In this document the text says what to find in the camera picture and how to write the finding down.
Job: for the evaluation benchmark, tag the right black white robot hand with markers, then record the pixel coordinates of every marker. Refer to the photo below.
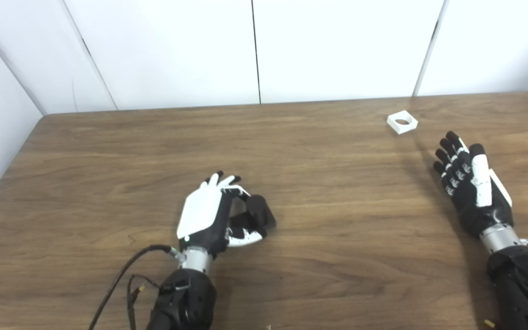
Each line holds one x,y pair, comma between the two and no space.
477,213

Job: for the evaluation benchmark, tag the small yellow scrap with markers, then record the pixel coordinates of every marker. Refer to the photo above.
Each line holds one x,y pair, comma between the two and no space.
489,323

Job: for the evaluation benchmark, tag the black peg with square base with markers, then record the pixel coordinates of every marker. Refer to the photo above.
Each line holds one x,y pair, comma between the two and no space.
260,211

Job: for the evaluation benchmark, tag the white square piece with hole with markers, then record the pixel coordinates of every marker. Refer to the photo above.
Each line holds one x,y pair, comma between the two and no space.
395,127

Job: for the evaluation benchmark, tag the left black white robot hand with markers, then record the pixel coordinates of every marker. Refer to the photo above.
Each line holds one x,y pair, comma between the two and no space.
202,213

